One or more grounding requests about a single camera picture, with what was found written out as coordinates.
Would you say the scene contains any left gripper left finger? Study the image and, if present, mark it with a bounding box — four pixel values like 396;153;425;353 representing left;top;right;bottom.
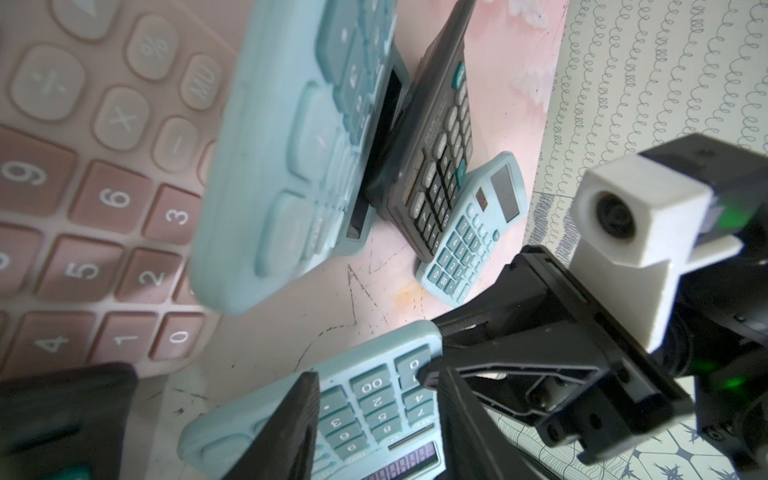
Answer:
224;371;320;480

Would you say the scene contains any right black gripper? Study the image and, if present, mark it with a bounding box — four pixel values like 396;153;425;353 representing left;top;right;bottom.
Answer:
417;134;767;474

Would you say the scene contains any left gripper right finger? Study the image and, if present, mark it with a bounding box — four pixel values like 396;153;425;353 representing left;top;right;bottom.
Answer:
437;369;540;479

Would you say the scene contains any small black calculator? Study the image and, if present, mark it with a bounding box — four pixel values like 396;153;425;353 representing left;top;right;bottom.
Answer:
1;362;138;479

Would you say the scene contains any small blue calculator back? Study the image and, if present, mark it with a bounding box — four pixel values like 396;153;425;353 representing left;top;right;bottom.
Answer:
416;151;529;307

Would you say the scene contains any black calculator back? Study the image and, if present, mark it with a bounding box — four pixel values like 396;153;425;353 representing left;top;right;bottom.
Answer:
365;1;475;262

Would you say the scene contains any pink calculator back left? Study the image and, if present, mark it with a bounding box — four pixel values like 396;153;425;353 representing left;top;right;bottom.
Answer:
1;1;243;380

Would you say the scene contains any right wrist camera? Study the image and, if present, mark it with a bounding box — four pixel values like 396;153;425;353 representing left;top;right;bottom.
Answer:
569;155;743;352

